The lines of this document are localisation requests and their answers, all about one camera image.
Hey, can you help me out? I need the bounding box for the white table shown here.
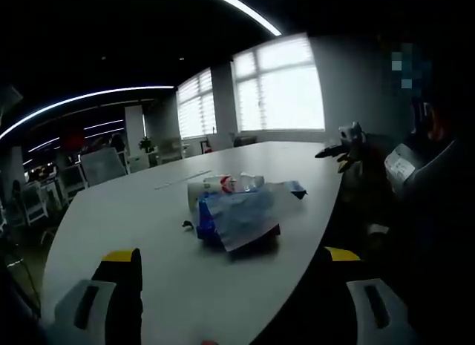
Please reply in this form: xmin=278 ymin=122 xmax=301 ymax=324
xmin=41 ymin=140 xmax=348 ymax=345

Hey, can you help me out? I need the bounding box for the white paper cup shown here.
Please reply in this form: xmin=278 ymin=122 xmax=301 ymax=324
xmin=186 ymin=180 xmax=209 ymax=213

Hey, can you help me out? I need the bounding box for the large window with blinds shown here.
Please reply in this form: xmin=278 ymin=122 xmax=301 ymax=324
xmin=231 ymin=32 xmax=327 ymax=133

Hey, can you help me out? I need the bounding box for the person's dark clothing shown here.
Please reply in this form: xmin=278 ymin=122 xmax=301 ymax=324
xmin=365 ymin=33 xmax=475 ymax=345

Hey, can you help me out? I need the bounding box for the table cable slot cover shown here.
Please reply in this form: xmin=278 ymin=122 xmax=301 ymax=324
xmin=153 ymin=169 xmax=213 ymax=191

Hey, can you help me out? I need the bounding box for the white chest-worn device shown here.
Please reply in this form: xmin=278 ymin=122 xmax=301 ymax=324
xmin=383 ymin=142 xmax=417 ymax=194

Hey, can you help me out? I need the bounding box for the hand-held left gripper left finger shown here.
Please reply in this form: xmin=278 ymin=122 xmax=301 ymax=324
xmin=53 ymin=247 xmax=144 ymax=345

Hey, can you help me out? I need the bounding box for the blue snack bag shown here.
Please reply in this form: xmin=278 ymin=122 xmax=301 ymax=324
xmin=195 ymin=191 xmax=282 ymax=252

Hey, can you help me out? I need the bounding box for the narrow window with blinds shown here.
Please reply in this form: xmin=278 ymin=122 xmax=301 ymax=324
xmin=175 ymin=67 xmax=217 ymax=140

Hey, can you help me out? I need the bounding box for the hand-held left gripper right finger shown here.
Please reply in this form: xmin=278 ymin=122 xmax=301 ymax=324
xmin=318 ymin=246 xmax=411 ymax=345

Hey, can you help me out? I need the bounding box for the curved ceiling light strip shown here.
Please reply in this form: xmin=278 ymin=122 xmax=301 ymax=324
xmin=0 ymin=85 xmax=176 ymax=141

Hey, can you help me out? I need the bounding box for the clear plastic bottle red label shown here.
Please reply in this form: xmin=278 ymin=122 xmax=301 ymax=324
xmin=203 ymin=172 xmax=266 ymax=194

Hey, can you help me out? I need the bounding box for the straight ceiling light strip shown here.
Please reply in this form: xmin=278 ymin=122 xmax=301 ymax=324
xmin=196 ymin=0 xmax=284 ymax=37

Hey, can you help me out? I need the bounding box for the small blue plastic packet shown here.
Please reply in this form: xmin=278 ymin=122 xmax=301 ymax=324
xmin=259 ymin=179 xmax=309 ymax=201

